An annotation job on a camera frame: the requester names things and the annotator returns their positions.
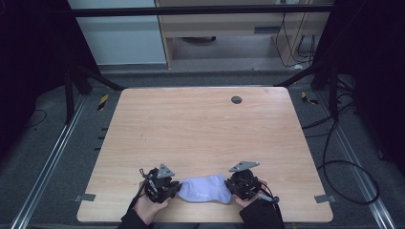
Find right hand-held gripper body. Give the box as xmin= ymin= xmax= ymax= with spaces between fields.
xmin=228 ymin=160 xmax=261 ymax=201

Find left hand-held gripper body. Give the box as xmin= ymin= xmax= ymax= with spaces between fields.
xmin=144 ymin=163 xmax=177 ymax=205

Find person's right hand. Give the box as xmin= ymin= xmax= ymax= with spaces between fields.
xmin=233 ymin=178 xmax=268 ymax=210

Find person's left hand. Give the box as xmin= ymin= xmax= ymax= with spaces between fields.
xmin=133 ymin=194 xmax=172 ymax=226

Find yellow black hazard tape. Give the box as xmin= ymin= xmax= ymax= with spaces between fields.
xmin=300 ymin=91 xmax=319 ymax=106
xmin=96 ymin=94 xmax=110 ymax=112

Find white cabinet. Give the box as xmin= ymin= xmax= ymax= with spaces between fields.
xmin=67 ymin=0 xmax=168 ymax=67

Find dark curtain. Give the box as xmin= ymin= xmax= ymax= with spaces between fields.
xmin=0 ymin=0 xmax=100 ymax=160
xmin=310 ymin=0 xmax=405 ymax=176

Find left hand-held gripper black cable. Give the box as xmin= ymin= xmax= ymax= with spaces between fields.
xmin=128 ymin=167 xmax=153 ymax=211

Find hand-held gripper black cable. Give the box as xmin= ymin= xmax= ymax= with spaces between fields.
xmin=257 ymin=182 xmax=285 ymax=220
xmin=128 ymin=167 xmax=153 ymax=211

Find right hand-held gripper black cable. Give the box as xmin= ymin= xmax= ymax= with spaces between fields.
xmin=257 ymin=182 xmax=285 ymax=220

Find grey metal table bracket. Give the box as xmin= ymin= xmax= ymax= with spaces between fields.
xmin=74 ymin=193 xmax=96 ymax=203
xmin=313 ymin=194 xmax=337 ymax=204

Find aluminium floor rail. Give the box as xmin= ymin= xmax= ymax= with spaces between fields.
xmin=316 ymin=91 xmax=397 ymax=229
xmin=9 ymin=94 xmax=88 ymax=229

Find black metal frame strut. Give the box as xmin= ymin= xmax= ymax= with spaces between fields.
xmin=274 ymin=61 xmax=339 ymax=120
xmin=64 ymin=61 xmax=126 ymax=125

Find black looped floor cable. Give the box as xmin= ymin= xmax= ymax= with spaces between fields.
xmin=301 ymin=92 xmax=381 ymax=206

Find thin black floor cable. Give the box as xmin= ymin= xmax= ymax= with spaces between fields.
xmin=24 ymin=109 xmax=48 ymax=129

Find black hanging desk cables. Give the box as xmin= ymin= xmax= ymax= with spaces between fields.
xmin=274 ymin=11 xmax=317 ymax=70

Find black horizontal frame bar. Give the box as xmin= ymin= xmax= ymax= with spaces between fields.
xmin=70 ymin=4 xmax=334 ymax=18

